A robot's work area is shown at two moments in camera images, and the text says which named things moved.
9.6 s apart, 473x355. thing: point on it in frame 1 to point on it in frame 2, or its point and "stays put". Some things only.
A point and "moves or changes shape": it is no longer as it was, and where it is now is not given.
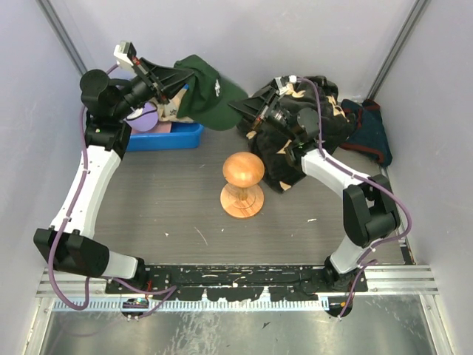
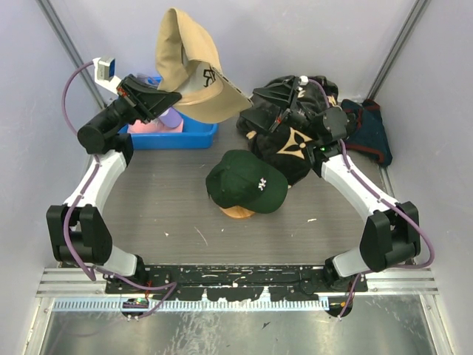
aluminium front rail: [420, 279] stays put
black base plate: [242, 282] stays put
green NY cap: [206, 98] to [240, 178]
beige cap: [168, 108] moves or changes shape
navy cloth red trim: [369, 134] stays put
